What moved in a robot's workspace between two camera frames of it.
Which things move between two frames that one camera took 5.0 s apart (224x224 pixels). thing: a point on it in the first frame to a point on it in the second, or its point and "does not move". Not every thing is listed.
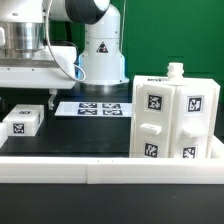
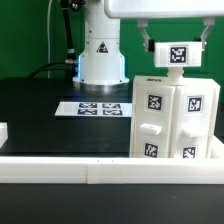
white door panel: x=154 y=128 does not move
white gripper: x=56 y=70 to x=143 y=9
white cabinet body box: x=172 y=116 does not move
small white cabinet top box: x=24 y=120 to x=178 y=54
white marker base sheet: x=95 y=109 does not move
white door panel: x=193 y=121 does not move
